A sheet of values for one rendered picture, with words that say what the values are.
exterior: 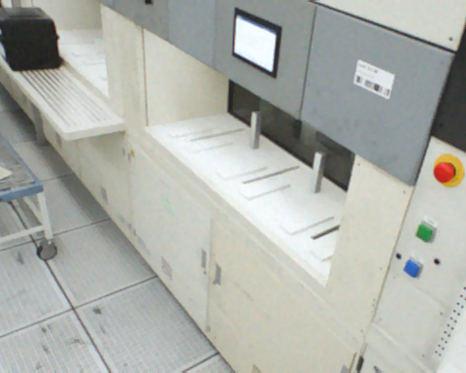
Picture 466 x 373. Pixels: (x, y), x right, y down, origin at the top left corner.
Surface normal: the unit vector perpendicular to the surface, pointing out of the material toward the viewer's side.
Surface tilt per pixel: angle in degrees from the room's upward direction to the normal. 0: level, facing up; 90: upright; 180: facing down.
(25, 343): 0
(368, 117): 90
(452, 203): 90
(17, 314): 0
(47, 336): 0
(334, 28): 90
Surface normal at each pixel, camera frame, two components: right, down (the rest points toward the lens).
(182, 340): 0.14, -0.82
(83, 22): 0.65, 0.49
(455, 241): -0.75, 0.28
